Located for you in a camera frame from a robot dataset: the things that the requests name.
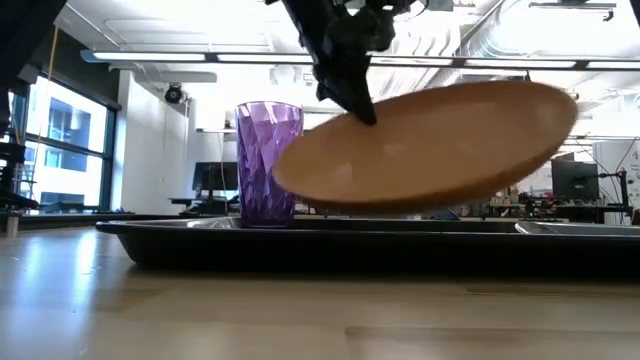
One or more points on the long ceiling light strip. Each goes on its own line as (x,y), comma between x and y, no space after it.
(150,56)

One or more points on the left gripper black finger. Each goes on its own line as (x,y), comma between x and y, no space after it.
(352,85)
(327,92)

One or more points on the small black monitor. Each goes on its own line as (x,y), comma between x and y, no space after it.
(215,175)

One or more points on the black monitor on arm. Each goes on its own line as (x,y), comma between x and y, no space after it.
(575,180)

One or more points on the white board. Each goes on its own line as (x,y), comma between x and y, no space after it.
(612,160)

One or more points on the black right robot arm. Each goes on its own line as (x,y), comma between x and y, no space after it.
(638,7)

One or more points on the black ceiling spotlight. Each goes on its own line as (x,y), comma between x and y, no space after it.
(173,93)

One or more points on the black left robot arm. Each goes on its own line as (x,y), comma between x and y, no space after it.
(20,30)

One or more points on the peach plastic plate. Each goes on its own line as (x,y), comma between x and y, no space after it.
(425,150)

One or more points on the black tray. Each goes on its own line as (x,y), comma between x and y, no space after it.
(350,250)

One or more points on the black stand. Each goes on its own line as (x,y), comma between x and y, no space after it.
(15,201)

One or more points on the black monitor desk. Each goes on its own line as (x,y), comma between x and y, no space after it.
(200,202)

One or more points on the purple faceted plastic cup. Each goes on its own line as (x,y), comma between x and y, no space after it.
(262,165)

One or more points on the ceiling track fixture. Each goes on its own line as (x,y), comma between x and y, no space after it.
(572,5)

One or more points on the black window frame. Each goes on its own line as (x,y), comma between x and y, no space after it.
(107,160)

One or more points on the black table edge frame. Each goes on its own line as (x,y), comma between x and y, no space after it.
(75,220)

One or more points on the cluttered work desk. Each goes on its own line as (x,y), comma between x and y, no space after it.
(530,207)

